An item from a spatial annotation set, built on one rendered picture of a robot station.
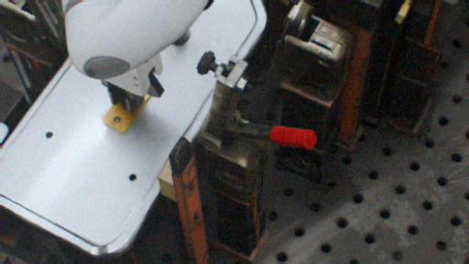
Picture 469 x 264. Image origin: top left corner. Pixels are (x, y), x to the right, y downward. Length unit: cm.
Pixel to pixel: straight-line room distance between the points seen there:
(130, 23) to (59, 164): 37
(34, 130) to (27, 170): 6
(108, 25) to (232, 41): 40
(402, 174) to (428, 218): 8
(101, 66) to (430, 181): 74
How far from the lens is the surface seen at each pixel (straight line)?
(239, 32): 129
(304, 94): 129
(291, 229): 148
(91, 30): 93
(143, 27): 90
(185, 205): 109
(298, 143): 105
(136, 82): 111
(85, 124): 124
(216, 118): 109
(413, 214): 151
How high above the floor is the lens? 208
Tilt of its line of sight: 63 degrees down
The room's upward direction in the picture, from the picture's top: 3 degrees counter-clockwise
